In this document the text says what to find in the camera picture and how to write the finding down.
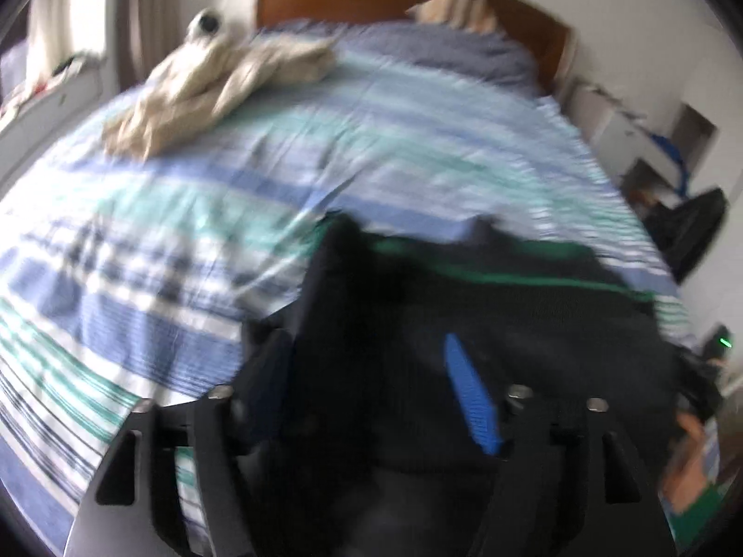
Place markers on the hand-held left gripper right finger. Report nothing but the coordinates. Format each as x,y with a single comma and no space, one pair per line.
473,400

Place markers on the small white fan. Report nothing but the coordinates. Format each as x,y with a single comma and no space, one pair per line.
207,23

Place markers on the black bag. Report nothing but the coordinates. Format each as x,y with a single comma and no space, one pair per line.
691,232

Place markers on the person's right forearm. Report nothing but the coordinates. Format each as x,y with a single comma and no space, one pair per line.
691,441

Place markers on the blue-grey pillow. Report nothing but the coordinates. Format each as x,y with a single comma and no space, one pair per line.
441,52

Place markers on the green garment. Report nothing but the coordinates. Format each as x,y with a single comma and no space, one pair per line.
699,516

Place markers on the brown striped pillow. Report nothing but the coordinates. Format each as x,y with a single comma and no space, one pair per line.
458,9

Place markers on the white desk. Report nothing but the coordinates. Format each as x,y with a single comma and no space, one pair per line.
615,127

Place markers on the beige knitted garment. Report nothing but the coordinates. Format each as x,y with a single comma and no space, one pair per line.
220,78

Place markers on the black puffer jacket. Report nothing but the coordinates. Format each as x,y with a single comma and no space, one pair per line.
377,330

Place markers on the beige curtain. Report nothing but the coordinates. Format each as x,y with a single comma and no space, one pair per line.
145,11

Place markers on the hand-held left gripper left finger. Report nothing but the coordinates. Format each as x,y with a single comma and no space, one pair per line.
264,386

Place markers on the bed with striped sheet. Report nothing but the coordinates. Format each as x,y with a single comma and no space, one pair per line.
232,185

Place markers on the white windowsill cabinet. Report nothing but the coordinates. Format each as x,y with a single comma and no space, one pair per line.
52,104

